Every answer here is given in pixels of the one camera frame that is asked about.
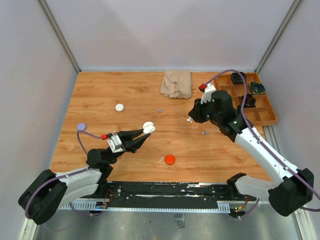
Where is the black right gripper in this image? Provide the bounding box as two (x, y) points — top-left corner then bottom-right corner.
(189, 95), (222, 125)

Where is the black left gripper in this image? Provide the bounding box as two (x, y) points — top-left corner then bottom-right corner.
(106, 128), (151, 165)

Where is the white charging case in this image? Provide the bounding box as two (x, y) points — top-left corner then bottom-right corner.
(142, 121), (156, 134)
(115, 103), (125, 112)

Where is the orange earbud charging case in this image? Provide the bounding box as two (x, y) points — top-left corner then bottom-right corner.
(164, 154), (176, 165)

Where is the purple charging case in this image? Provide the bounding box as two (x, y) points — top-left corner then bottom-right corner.
(76, 122), (87, 131)

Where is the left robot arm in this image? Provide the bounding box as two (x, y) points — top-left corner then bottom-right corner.
(18, 129), (150, 225)

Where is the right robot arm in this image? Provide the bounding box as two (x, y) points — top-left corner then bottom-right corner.
(188, 90), (314, 217)

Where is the beige cloth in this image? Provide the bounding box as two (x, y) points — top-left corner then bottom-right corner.
(159, 70), (192, 99)

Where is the black orange rolled sock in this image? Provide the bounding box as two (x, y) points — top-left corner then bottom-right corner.
(237, 94), (256, 110)

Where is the blue yellow rolled sock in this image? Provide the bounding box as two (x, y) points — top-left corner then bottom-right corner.
(249, 81), (266, 95)

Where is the wooden compartment tray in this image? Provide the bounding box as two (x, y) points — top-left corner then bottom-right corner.
(214, 73), (278, 126)

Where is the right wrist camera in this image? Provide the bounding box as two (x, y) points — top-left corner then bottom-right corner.
(200, 83), (216, 104)

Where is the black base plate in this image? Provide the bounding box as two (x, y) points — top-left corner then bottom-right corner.
(80, 181), (256, 212)

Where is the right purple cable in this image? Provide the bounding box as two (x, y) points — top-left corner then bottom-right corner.
(199, 69), (320, 221)

